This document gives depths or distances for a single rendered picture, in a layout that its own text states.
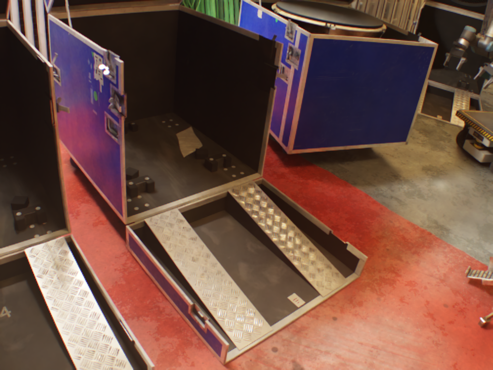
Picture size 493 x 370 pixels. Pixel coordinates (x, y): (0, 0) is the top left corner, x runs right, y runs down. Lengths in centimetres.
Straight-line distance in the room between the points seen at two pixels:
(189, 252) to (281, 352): 62
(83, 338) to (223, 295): 62
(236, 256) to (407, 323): 89
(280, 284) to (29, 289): 115
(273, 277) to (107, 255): 82
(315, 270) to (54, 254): 122
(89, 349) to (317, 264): 114
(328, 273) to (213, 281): 58
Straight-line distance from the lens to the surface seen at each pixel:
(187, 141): 279
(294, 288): 208
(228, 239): 225
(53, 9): 263
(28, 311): 197
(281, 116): 289
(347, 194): 286
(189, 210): 226
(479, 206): 330
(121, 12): 277
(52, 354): 182
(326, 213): 263
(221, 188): 236
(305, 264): 216
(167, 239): 205
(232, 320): 186
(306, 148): 287
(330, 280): 215
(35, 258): 200
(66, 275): 193
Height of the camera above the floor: 148
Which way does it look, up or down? 31 degrees down
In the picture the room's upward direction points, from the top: 8 degrees clockwise
